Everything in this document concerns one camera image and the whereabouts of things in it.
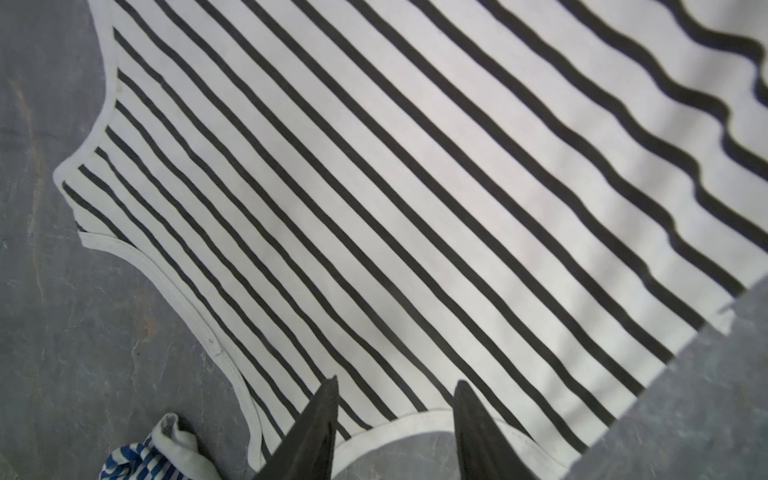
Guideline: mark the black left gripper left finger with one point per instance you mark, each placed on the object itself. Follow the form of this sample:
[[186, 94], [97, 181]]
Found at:
[[307, 451]]

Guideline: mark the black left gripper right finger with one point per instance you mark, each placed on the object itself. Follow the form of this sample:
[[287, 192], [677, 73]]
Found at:
[[483, 452]]

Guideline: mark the blue striped tank top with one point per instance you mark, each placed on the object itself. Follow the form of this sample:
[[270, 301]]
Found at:
[[168, 452]]

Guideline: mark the black striped tank top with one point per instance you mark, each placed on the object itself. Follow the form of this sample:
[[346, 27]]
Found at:
[[548, 200]]

